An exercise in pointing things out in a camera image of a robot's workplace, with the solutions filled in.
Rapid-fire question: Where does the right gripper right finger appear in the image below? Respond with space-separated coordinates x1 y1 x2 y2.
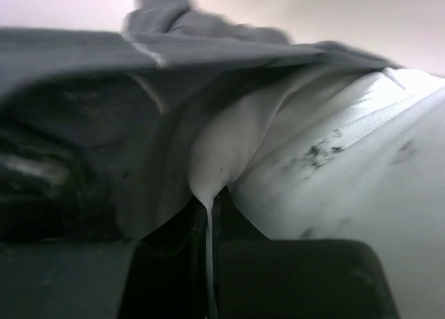
213 189 399 318

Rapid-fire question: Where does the white pillow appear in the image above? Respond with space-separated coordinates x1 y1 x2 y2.
188 68 444 318

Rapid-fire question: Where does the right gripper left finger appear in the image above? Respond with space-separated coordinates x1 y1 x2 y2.
0 197 209 319

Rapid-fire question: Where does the dark grey checked pillowcase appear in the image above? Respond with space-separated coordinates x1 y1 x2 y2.
1 0 393 240

